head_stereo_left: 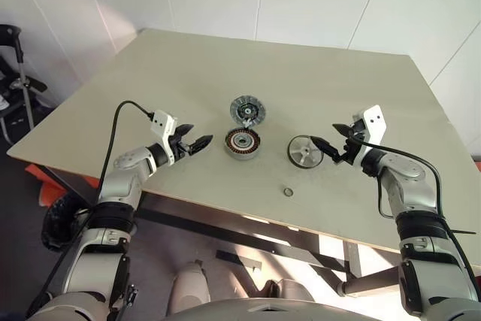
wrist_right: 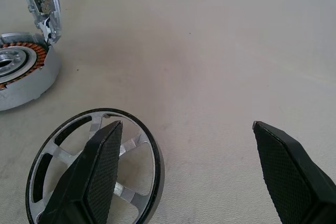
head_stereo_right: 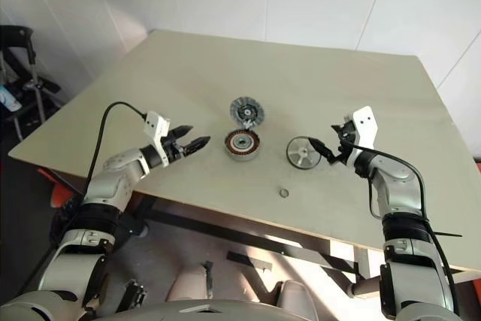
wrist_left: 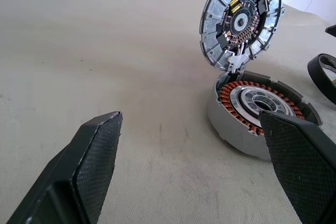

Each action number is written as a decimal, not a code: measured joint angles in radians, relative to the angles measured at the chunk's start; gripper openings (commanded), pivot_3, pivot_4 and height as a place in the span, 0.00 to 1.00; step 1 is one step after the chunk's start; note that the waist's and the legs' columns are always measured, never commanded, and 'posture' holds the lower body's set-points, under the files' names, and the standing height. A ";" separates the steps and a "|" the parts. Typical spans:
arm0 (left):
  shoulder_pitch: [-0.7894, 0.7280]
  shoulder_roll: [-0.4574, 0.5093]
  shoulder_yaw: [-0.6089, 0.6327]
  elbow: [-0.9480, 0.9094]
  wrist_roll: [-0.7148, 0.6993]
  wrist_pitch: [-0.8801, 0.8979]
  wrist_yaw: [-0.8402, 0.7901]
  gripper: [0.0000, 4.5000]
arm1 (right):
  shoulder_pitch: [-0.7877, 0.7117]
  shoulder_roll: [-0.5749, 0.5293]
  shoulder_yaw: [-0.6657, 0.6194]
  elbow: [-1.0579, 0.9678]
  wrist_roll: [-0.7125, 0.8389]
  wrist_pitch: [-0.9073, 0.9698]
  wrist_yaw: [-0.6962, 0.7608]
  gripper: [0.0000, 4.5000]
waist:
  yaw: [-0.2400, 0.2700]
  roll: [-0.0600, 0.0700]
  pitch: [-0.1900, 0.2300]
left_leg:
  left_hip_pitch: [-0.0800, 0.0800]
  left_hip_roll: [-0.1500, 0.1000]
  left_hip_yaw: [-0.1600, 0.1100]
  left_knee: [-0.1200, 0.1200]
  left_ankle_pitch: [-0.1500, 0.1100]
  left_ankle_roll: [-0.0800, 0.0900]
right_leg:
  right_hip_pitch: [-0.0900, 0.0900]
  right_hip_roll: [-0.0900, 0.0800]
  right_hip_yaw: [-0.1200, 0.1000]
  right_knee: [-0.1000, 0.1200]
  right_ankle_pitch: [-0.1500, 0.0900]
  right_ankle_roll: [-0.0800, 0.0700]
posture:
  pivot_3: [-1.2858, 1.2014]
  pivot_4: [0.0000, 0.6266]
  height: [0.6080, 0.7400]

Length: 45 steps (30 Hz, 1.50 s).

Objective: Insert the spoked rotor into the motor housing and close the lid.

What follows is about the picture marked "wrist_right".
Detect spoked silver rotor black rim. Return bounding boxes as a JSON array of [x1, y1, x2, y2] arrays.
[[25, 108, 165, 224]]

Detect silver stator housing copper windings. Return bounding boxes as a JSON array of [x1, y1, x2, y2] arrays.
[[0, 32, 61, 112]]

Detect silver motor cover circuit board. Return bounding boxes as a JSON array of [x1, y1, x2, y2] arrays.
[[19, 0, 63, 44]]

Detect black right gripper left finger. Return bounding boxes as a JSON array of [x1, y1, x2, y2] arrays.
[[39, 120, 124, 224]]

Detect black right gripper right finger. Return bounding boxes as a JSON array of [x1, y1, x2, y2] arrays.
[[251, 120, 336, 224]]

